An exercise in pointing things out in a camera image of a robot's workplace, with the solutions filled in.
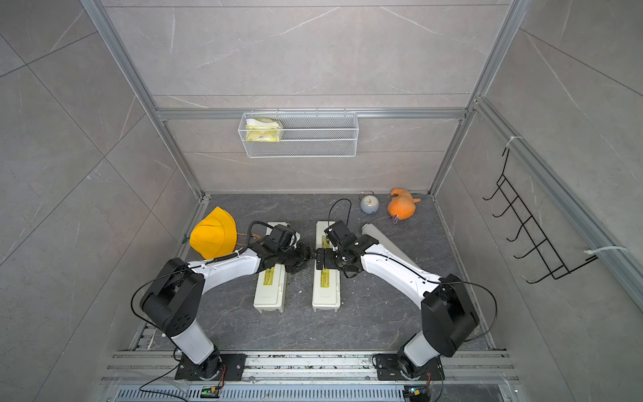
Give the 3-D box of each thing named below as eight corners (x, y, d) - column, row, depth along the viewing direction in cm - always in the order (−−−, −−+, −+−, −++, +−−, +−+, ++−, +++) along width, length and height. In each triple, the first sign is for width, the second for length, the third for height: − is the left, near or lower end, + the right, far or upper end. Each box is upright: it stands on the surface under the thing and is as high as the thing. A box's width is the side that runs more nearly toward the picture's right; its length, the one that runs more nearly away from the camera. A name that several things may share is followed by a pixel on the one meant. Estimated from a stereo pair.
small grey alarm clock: (360, 214, 113) (361, 208, 110) (358, 196, 121) (359, 190, 117) (379, 214, 113) (380, 208, 110) (375, 196, 121) (377, 190, 117)
